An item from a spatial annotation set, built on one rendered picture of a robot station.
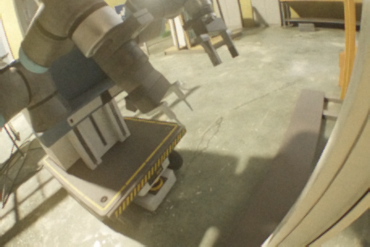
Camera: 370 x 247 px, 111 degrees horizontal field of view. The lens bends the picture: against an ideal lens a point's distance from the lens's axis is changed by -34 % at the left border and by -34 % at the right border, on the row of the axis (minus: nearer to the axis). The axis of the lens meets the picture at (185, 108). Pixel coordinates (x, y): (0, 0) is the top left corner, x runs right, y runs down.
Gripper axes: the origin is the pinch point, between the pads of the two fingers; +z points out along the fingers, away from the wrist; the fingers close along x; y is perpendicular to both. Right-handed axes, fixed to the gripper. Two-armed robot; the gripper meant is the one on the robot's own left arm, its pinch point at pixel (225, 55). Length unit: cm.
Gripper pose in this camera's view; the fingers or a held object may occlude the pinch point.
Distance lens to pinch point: 64.7
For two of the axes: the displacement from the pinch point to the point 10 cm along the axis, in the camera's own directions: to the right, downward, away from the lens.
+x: 6.3, -4.0, 6.7
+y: 6.3, -2.4, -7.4
